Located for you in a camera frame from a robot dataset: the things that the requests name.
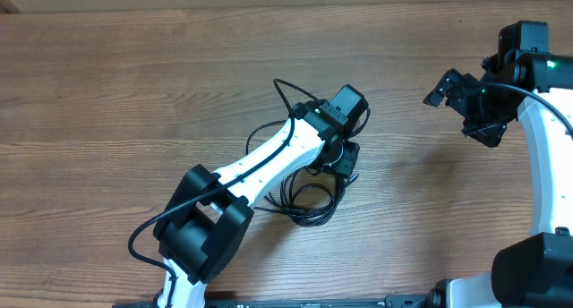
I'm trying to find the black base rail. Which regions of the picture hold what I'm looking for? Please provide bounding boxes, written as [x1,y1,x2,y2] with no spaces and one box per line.
[111,292,435,308]

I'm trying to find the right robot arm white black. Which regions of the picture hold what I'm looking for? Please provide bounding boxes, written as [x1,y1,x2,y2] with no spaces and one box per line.
[418,21,572,307]

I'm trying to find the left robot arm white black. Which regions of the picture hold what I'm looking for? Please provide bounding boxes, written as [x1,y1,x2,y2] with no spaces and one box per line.
[153,85,370,307]

